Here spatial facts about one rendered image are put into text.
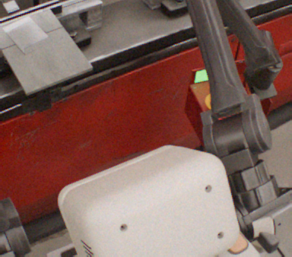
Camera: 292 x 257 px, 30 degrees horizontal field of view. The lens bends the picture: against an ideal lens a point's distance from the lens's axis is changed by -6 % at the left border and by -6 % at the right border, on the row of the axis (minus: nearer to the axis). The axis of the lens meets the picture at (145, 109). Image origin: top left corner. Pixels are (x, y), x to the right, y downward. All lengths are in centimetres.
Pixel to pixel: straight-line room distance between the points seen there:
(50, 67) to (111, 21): 38
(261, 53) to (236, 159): 51
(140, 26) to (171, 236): 105
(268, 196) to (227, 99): 18
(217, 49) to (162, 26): 73
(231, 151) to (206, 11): 25
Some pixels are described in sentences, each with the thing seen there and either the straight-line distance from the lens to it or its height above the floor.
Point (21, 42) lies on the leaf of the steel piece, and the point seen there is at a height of 100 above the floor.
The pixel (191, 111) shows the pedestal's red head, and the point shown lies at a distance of 169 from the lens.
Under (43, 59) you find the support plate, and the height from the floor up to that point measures 100.
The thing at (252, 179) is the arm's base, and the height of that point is 124.
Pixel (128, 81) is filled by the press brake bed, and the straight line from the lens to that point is 172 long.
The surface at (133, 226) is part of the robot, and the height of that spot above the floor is 137.
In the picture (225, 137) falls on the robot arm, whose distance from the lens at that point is 93.
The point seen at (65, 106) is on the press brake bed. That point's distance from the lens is 165.
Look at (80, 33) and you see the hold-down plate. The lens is 161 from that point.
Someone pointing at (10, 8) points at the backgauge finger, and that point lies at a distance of 156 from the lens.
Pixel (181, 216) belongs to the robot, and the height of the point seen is 136.
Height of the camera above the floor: 197
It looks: 49 degrees down
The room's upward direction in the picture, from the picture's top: 6 degrees clockwise
